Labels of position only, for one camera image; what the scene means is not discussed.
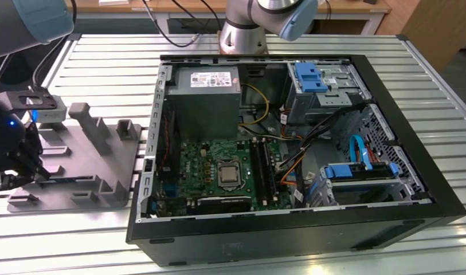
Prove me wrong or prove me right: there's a hard disk in blue carrier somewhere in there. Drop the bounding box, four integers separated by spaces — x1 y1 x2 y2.
323 162 401 180

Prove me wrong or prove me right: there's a black office chair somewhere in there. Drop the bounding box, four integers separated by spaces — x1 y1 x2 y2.
0 48 40 87

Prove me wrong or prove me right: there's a CPU socket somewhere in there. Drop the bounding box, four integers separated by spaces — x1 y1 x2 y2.
213 156 246 193

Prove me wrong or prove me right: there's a metal disk bay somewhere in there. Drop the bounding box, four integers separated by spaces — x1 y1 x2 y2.
307 162 436 207

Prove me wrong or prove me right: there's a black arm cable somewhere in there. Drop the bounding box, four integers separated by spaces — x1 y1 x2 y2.
142 0 219 48

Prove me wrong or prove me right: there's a blue flat cable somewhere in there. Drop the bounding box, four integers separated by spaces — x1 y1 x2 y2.
307 180 326 207

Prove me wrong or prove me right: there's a black wire bundle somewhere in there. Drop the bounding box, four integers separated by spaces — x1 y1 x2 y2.
286 103 371 172

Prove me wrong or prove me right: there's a wooden desk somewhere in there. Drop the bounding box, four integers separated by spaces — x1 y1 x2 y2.
65 0 394 35

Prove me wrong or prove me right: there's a grey parts rack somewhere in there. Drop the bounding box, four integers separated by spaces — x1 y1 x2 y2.
7 102 146 214

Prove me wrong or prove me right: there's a blue SATA cable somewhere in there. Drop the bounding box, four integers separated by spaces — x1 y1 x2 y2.
349 134 374 171

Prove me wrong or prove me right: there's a grey power supply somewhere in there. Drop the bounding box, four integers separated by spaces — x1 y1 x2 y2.
166 66 243 141

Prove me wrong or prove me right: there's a blue plastic drive bracket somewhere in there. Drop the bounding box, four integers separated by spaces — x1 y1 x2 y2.
295 62 331 94

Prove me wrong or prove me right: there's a yellow wire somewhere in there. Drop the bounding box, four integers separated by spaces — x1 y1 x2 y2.
241 82 271 125

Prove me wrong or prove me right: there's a black PC case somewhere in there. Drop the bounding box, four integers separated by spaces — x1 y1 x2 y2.
126 53 466 268

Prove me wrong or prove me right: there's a black RAM slot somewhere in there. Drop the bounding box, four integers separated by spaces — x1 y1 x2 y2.
250 137 270 203

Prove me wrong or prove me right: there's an orange red wire bundle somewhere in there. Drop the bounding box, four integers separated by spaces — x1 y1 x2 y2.
281 168 299 187

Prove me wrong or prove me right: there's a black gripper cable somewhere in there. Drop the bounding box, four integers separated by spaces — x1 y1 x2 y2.
31 0 78 91

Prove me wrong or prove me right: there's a wooden cabinet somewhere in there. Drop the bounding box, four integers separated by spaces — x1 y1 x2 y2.
379 0 466 72

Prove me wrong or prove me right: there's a black graphics card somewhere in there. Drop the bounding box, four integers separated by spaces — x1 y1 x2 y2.
186 194 253 214

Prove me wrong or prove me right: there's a metal drive cage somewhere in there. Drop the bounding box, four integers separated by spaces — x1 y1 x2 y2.
285 61 371 127

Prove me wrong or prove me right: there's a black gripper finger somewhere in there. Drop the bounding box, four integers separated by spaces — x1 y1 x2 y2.
7 123 53 182
0 168 34 193

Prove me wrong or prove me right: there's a blue board connector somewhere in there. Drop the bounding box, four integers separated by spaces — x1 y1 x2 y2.
162 183 179 198

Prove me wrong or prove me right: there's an installed black RAM stick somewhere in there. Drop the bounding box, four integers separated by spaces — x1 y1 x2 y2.
263 137 279 201

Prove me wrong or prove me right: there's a green motherboard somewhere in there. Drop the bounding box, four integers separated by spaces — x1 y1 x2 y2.
155 137 295 214

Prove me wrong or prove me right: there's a silver CPU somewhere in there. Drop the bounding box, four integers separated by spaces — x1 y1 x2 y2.
217 165 242 184

